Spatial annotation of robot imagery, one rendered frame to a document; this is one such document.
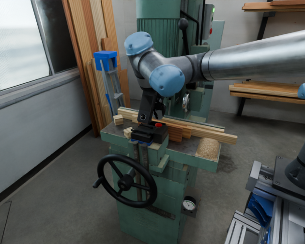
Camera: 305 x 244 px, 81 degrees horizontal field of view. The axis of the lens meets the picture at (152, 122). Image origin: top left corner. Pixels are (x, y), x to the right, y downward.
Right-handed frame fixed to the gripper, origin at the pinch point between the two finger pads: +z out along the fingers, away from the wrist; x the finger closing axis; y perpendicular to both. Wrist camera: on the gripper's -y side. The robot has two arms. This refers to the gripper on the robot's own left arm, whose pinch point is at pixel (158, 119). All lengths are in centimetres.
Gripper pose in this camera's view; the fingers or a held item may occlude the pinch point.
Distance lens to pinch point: 74.3
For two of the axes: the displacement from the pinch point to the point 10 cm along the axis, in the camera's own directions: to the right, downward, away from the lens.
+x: -9.2, -1.9, 3.5
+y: 3.4, -8.2, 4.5
